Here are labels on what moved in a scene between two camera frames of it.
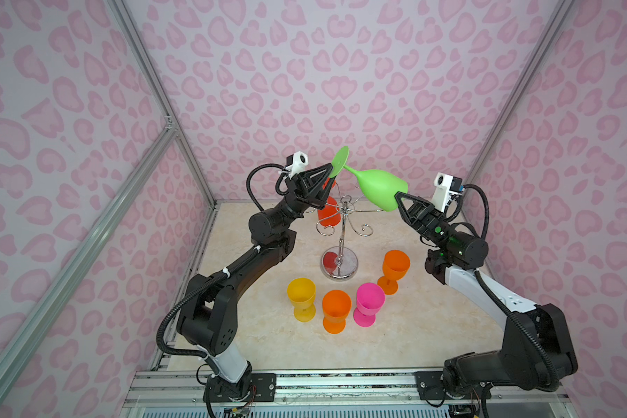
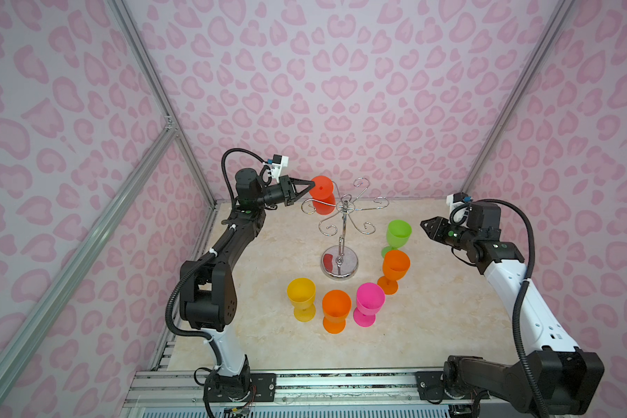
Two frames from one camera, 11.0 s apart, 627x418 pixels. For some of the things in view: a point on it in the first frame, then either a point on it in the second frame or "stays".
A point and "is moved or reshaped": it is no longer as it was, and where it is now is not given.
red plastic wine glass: [330, 215] is moved or reshaped
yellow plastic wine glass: [301, 292] stays
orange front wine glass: [395, 266] stays
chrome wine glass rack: [340, 262] stays
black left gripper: [297, 198] -> [286, 184]
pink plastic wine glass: [370, 299] stays
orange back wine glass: [336, 305] stays
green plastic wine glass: [379, 188] -> [398, 233]
